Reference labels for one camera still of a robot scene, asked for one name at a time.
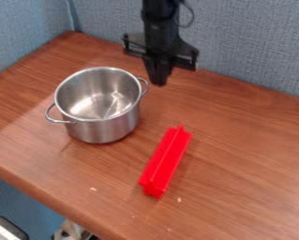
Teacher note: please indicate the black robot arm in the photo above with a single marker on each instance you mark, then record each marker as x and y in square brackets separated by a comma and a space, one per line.
[159, 10]

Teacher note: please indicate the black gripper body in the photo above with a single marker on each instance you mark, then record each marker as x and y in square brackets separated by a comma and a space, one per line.
[160, 41]

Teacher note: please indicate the black and white chair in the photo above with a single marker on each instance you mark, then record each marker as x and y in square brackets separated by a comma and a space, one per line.
[9, 231]

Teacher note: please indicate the light object under table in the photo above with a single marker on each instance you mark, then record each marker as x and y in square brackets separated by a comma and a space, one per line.
[71, 231]

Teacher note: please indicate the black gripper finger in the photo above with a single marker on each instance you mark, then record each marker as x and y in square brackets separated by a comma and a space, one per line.
[164, 69]
[149, 63]

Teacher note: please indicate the red plastic block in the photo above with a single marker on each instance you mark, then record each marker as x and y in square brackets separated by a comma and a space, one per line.
[164, 161]

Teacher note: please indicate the metal pot with handles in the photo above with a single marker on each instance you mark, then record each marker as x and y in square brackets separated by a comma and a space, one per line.
[96, 104]

